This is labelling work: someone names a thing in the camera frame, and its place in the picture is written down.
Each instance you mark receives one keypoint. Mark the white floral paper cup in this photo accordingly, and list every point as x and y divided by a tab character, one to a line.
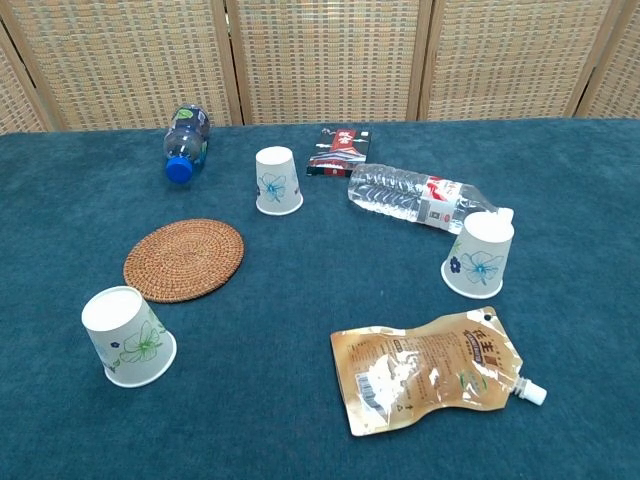
130	345
276	185
480	260

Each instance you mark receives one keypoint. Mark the dark teal carpeted table cover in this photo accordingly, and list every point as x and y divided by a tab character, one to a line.
280	300

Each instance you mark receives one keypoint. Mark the round woven rattan coaster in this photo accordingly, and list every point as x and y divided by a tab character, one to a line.
182	260

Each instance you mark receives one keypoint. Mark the clear water bottle red label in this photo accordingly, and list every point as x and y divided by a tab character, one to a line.
395	192

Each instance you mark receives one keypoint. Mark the red black card box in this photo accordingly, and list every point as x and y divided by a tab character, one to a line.
335	150

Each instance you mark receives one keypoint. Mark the brown spouted drink pouch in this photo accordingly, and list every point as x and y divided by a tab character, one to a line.
415	375

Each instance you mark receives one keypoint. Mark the blue capped plastic bottle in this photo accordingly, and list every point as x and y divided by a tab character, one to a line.
187	137

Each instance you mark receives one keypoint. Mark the woven wicker screen panel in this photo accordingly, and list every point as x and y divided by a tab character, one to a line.
325	60
15	100
125	60
510	60
620	85

